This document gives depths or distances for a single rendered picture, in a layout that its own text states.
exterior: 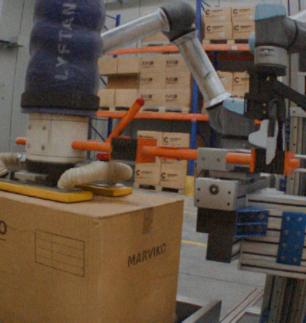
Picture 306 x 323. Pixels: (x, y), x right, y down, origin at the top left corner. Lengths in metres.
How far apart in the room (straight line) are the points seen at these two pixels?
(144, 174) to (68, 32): 8.34
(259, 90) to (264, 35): 0.12
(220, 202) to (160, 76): 7.97
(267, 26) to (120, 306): 0.72
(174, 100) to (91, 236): 8.20
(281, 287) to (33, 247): 0.95
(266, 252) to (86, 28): 0.91
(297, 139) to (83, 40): 0.81
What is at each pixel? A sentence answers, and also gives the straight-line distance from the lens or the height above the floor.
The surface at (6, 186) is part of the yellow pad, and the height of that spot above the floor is 0.97.
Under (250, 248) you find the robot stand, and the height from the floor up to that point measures 0.76.
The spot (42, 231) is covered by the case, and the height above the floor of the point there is 0.89.
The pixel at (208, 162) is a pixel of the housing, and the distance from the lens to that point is 0.98.
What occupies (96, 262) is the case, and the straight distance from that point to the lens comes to 0.95.
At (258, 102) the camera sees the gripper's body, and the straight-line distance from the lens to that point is 0.96.
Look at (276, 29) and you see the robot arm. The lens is 0.98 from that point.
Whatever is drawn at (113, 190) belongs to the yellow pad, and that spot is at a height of 0.97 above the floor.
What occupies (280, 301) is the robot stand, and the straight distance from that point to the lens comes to 1.68.
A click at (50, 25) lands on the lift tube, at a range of 1.20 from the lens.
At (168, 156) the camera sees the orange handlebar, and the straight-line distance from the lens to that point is 1.03.
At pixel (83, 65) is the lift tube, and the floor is 1.29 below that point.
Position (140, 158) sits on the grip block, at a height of 1.06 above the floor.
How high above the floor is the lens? 1.11
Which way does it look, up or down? 3 degrees down
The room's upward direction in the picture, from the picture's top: 3 degrees clockwise
